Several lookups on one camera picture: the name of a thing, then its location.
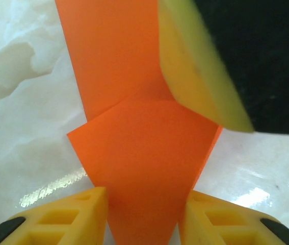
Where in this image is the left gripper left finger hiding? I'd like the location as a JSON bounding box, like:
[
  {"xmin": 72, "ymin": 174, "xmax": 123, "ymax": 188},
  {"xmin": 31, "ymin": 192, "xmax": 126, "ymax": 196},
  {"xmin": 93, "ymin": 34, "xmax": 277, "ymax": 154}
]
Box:
[{"xmin": 0, "ymin": 186, "xmax": 109, "ymax": 245}]

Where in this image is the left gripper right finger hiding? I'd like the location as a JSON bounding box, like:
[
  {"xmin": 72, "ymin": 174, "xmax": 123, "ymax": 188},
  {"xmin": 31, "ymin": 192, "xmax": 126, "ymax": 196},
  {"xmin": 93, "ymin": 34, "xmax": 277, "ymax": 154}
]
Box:
[{"xmin": 178, "ymin": 190, "xmax": 289, "ymax": 245}]

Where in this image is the orange paper sheet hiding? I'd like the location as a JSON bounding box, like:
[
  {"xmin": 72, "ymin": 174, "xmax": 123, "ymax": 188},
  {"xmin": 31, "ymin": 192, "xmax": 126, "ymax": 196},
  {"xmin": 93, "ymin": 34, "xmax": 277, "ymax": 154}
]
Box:
[{"xmin": 55, "ymin": 0, "xmax": 224, "ymax": 245}]

